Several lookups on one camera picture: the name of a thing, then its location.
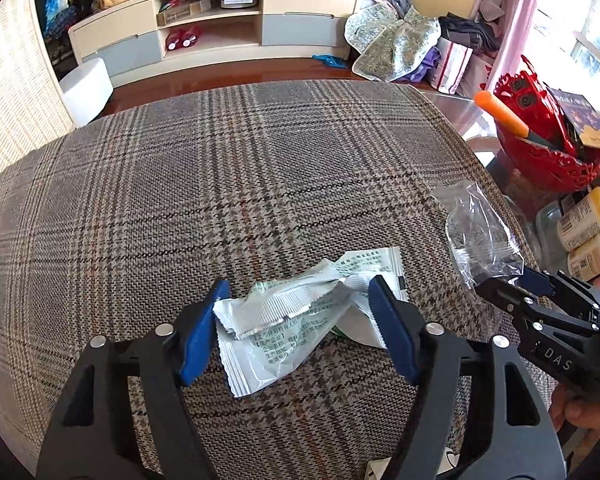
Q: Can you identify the yellow capped white bottle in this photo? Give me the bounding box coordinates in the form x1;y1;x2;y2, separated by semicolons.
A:
557;186;600;252

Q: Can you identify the purple cloth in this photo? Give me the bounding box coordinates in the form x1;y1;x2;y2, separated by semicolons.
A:
405;47;441;83

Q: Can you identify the white shopping bag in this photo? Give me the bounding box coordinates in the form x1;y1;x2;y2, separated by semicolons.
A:
426;37;473;95

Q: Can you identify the clear plastic bag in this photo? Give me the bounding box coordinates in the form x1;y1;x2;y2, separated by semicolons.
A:
430;180;526;291

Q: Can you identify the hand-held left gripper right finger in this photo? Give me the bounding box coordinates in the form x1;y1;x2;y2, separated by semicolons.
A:
367;275;566;480

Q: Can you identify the pink curtain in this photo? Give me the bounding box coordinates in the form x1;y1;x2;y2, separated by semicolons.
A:
490;0;543;91

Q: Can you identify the small white yellow-label bottle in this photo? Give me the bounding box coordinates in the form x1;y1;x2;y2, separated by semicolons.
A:
566;228;600;282

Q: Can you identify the printed foil sachet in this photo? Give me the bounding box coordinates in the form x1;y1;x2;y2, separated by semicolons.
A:
219;247;407;400

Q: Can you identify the floral quilted cloth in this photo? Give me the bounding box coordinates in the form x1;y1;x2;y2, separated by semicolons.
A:
344;0;442;83

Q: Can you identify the plaid tablecloth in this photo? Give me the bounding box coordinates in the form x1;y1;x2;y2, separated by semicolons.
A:
0;80;556;476

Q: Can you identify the flat cardboard box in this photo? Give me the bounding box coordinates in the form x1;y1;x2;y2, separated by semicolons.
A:
156;0;213;26

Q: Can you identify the white round stool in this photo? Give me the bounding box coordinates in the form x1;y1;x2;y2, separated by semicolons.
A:
60;57;115;128

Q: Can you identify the person's right hand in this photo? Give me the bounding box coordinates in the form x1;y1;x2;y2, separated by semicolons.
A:
550;387;600;435

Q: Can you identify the woven folding screen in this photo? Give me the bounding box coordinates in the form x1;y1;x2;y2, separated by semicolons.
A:
0;0;76;181

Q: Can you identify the silver foil sachet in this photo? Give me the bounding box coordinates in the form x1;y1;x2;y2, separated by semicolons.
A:
213;259;353;343

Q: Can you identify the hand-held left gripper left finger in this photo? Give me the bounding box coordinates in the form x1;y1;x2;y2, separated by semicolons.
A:
35;279;231;480

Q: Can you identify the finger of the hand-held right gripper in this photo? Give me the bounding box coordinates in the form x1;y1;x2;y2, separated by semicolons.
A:
475;279;600;335
522;266;600;318

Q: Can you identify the window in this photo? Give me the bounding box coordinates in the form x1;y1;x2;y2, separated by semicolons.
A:
530;0;600;86

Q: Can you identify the red openwork basket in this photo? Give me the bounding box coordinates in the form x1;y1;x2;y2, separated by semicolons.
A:
492;55;600;193

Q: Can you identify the orange handled knife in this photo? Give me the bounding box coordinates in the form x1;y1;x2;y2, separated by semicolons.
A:
474;91;566;153

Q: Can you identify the dark printed card box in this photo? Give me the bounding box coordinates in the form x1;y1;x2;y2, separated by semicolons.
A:
545;87;600;153

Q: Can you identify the black garment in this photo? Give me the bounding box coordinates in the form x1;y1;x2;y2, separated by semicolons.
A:
437;14;501;53

